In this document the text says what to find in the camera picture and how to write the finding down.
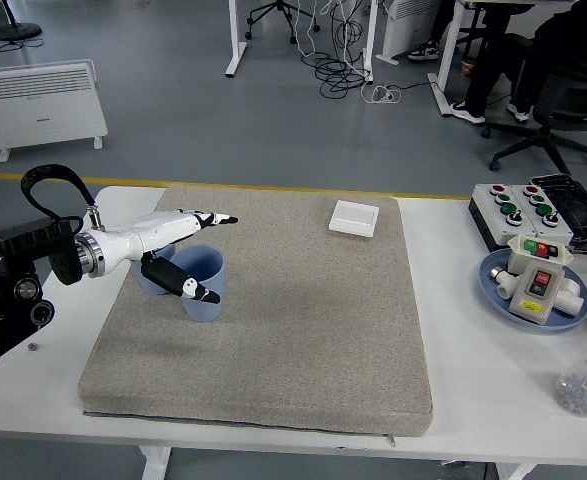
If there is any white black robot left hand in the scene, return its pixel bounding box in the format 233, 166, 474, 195
95, 208, 240, 305

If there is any blue ribbed plastic cup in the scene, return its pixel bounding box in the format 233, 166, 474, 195
131, 243, 177, 297
170, 244, 226, 324

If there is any white push-button control box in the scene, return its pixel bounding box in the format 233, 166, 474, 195
467, 183, 540, 253
507, 184, 575, 247

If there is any white electric panel heater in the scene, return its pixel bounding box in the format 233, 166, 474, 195
0, 60, 109, 164

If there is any grey-brown cushion mat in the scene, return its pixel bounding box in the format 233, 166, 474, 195
77, 186, 434, 440

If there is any white desk leg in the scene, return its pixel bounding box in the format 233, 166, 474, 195
224, 0, 248, 78
360, 0, 379, 84

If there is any black round floor stand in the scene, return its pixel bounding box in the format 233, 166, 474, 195
0, 0, 43, 42

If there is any black chair wheel base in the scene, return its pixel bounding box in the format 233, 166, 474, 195
245, 0, 321, 45

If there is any person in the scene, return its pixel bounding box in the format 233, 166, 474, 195
407, 0, 458, 62
450, 0, 587, 125

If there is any white heater with feet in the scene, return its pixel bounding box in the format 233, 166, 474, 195
375, 0, 443, 67

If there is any white desk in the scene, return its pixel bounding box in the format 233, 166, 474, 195
426, 0, 574, 118

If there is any white table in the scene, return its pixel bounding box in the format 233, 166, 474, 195
0, 186, 587, 480

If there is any white pipe fitting metal end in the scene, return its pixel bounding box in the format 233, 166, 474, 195
487, 266, 519, 301

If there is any blue plate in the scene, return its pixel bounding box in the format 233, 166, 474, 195
478, 248, 587, 332

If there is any white pipe tee fitting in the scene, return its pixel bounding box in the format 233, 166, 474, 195
552, 277, 587, 319

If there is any black tool case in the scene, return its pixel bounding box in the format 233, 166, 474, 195
529, 172, 587, 246

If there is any black office chair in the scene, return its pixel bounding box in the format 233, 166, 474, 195
480, 34, 587, 174

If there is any clear screw bottle red cap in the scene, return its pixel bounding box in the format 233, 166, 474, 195
552, 323, 587, 418

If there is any white wall switch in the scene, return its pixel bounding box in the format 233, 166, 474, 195
328, 200, 380, 238

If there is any thin black stand cable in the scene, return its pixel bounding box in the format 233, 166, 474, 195
0, 39, 44, 54

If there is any white floor cable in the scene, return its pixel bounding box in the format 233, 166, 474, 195
291, 0, 335, 60

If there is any black coiled floor cable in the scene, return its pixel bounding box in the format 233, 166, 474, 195
315, 0, 432, 100

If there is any beige green-red button switch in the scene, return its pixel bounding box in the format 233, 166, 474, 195
503, 234, 574, 274

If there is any grey red-black button switch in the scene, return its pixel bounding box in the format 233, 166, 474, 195
507, 262, 567, 321

